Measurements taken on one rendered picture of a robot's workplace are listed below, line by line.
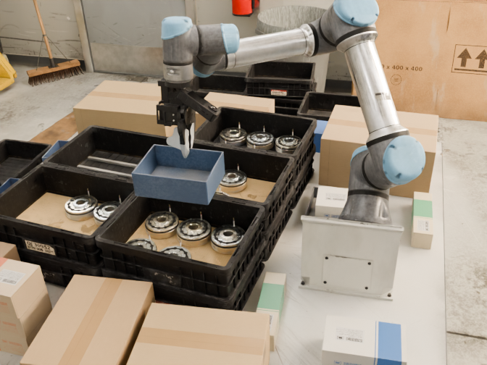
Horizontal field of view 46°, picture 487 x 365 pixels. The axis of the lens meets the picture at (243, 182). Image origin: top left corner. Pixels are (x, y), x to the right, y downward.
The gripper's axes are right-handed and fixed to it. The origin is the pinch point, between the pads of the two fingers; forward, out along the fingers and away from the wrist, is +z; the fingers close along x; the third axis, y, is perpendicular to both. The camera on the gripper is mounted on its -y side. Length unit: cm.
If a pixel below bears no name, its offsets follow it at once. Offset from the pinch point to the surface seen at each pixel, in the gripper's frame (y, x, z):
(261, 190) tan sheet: -11.7, -34.4, 25.0
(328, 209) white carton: -34, -36, 30
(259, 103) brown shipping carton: 6, -93, 14
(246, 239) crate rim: -18.3, 5.4, 20.5
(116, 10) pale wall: 190, -306, 13
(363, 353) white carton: -53, 21, 37
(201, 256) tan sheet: -4.2, 2.7, 30.2
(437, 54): -69, -296, 29
